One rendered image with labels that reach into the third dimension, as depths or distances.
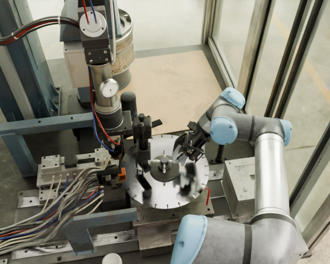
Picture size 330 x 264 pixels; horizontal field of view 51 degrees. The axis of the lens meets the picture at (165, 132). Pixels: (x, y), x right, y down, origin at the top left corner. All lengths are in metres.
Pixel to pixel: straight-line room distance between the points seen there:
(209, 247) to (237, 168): 0.72
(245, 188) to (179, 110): 0.61
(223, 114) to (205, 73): 1.01
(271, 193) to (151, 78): 1.26
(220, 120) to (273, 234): 0.36
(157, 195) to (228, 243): 0.57
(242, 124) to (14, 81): 0.98
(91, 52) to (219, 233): 0.50
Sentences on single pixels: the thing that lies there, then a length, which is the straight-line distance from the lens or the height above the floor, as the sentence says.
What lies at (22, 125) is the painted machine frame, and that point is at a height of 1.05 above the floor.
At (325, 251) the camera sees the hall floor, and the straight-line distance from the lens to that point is 2.35.
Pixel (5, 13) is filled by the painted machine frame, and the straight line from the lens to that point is 1.43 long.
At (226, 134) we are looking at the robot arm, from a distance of 0.95.
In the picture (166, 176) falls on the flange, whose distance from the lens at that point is 1.25.
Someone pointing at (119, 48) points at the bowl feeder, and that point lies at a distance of 1.67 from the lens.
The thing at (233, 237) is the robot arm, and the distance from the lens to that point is 0.70.
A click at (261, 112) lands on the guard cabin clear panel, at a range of 1.54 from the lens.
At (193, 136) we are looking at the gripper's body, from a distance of 1.15.
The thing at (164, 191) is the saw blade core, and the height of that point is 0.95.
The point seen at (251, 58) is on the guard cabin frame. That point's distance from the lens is 1.54.
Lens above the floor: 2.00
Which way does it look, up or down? 49 degrees down
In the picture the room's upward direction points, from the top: straight up
